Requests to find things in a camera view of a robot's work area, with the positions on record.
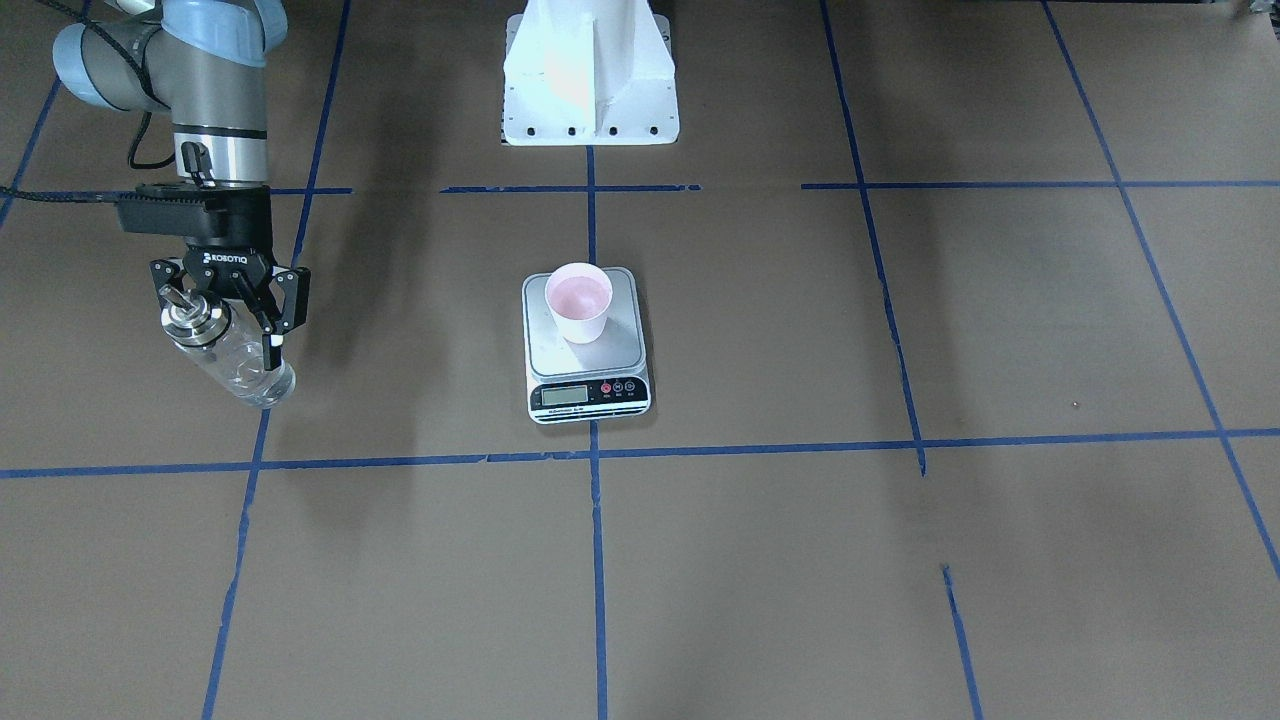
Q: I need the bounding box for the clear glass sauce bottle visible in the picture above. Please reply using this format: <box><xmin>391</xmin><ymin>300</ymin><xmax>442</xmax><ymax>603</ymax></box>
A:
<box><xmin>160</xmin><ymin>290</ymin><xmax>296</xmax><ymax>409</ymax></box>

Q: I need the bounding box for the pink paper cup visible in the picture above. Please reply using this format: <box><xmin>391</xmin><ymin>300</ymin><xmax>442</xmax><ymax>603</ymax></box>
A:
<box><xmin>544</xmin><ymin>263</ymin><xmax>614</xmax><ymax>345</ymax></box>

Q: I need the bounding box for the grey digital kitchen scale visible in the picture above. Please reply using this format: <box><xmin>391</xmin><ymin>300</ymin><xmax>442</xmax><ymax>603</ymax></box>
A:
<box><xmin>522</xmin><ymin>266</ymin><xmax>653</xmax><ymax>424</ymax></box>

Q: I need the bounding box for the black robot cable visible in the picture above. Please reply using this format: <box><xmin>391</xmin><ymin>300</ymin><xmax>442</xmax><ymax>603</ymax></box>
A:
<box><xmin>0</xmin><ymin>0</ymin><xmax>180</xmax><ymax>206</ymax></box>

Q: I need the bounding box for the white pillar with base plate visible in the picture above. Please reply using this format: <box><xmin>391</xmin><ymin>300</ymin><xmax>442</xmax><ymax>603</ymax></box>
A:
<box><xmin>500</xmin><ymin>1</ymin><xmax>681</xmax><ymax>147</ymax></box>

